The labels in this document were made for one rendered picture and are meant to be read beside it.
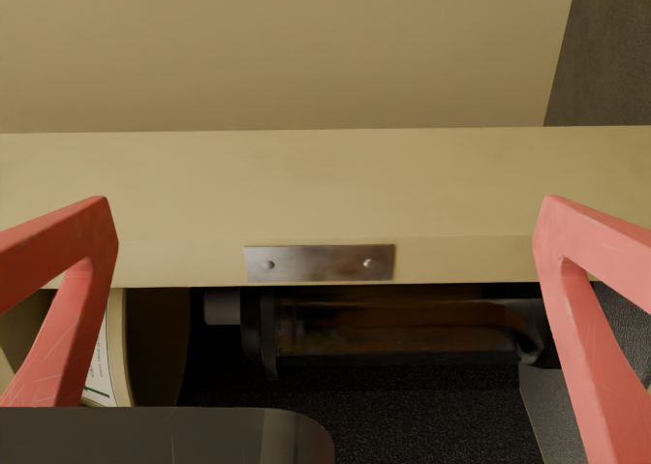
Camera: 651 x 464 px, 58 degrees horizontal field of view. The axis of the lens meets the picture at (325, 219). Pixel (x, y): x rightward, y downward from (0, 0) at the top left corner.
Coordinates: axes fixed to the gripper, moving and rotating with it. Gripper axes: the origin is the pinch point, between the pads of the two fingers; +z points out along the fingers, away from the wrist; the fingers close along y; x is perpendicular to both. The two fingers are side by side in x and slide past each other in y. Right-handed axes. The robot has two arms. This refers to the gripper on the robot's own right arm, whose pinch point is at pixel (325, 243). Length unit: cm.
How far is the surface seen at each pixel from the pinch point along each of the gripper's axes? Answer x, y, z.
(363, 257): 10.0, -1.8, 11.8
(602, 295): 18.9, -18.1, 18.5
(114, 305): 17.0, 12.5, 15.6
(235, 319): 23.3, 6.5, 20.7
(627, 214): 8.9, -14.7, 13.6
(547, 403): 32.6, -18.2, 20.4
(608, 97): 14.2, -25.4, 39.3
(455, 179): 8.9, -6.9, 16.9
